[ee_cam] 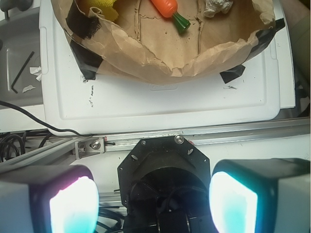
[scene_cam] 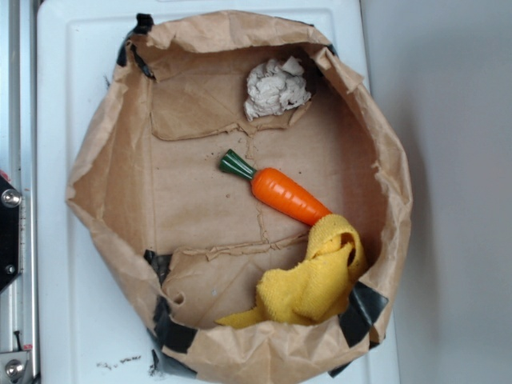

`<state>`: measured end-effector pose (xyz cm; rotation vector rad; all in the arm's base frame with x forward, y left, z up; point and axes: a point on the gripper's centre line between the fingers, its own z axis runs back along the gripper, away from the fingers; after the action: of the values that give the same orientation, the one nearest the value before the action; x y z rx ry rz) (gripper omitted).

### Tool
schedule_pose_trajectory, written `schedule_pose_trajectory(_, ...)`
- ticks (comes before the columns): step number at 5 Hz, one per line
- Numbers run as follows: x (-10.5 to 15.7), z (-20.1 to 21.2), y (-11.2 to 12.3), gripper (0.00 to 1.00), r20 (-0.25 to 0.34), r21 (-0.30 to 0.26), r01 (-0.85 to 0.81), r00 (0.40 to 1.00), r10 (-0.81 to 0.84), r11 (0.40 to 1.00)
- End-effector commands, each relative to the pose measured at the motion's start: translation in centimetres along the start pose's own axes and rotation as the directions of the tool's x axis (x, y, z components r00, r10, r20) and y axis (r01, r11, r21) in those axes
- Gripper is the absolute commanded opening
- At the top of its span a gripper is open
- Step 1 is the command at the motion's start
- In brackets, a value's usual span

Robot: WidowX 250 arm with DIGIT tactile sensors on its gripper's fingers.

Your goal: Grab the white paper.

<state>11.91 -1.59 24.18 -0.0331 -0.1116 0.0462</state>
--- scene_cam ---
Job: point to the white paper ball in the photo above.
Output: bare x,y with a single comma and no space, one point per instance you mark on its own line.
275,87

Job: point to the orange toy carrot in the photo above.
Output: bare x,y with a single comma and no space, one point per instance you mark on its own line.
275,189

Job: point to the brown paper bag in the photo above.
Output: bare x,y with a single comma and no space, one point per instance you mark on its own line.
188,243

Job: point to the yellow cloth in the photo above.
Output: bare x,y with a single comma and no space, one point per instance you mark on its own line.
315,289

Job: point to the white plastic tray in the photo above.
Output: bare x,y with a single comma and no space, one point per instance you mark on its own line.
89,333

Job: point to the black bracket with bolts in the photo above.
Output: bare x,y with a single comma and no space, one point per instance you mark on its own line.
10,207

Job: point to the aluminium frame rail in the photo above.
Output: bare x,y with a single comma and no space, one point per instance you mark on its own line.
19,301

